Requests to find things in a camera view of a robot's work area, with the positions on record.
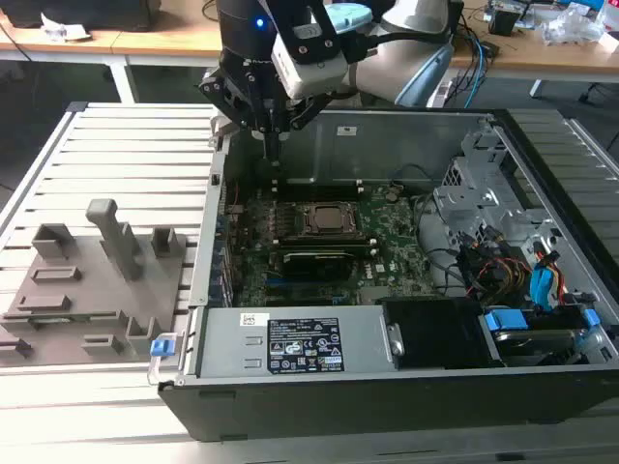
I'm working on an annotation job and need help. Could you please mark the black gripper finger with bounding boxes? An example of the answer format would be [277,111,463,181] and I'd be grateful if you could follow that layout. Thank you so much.
[197,79,275,168]
[273,94,333,168]

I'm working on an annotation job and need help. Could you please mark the RAM slot with white clips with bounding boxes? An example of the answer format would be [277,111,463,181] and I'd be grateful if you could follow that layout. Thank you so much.
[274,188,363,196]
[274,177,363,186]

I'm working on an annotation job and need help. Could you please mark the wooden desk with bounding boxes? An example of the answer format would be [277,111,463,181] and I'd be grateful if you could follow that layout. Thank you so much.
[0,18,224,105]
[448,26,619,98]

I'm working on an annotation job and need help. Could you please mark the CPU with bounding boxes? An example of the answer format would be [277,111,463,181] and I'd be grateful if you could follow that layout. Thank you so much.
[314,206,357,232]

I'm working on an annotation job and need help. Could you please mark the CPU socket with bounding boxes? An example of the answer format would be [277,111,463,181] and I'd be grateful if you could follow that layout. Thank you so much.
[294,200,367,241]

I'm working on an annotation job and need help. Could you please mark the black graphics card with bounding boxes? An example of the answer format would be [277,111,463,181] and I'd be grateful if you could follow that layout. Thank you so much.
[279,248,363,285]

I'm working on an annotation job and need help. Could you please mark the black equipment box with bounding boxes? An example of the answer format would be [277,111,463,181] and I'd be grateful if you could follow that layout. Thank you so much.
[7,0,156,33]

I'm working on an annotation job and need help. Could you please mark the crumpled white paper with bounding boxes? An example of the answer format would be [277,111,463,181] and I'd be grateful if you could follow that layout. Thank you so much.
[41,13,93,41]

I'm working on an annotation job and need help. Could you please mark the silver metal drive cage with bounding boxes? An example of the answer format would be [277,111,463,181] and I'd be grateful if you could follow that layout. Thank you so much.
[431,129,565,272]

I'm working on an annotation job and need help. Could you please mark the green motherboard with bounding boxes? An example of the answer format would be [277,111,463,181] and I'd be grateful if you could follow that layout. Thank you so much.
[222,186,439,306]

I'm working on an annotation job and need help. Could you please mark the small black box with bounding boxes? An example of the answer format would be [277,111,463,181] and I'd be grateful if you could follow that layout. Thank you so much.
[486,8,522,36]

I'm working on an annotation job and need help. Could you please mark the grey parts rack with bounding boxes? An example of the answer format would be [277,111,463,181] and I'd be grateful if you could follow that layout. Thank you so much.
[0,197,188,368]

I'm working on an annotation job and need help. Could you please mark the grey power supply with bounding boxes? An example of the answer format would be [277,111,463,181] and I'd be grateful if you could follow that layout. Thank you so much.
[192,304,391,381]

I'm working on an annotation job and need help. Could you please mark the clear plastic bag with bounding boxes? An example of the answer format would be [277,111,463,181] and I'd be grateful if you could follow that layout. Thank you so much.
[539,2,608,47]

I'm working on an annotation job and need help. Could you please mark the blue disk carrier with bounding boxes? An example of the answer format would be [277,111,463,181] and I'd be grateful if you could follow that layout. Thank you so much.
[481,307,599,368]

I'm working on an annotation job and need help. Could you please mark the black PC case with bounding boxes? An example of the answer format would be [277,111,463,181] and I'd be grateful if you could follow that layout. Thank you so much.
[157,106,619,444]

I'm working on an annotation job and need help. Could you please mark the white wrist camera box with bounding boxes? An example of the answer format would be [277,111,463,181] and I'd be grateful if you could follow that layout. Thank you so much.
[269,32,350,101]

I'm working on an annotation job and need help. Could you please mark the black camera cable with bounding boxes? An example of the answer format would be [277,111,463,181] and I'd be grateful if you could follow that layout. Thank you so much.
[347,27,454,57]

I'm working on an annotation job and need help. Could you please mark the blue cable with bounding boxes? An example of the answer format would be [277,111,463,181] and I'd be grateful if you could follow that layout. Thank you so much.
[463,36,487,110]

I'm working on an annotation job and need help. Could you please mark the red yellow black wire bundle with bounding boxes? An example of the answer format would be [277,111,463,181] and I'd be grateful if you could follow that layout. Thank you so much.
[462,235,531,297]

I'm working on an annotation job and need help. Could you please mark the blue data wire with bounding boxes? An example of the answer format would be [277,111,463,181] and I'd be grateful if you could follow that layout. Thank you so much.
[529,259,558,308]

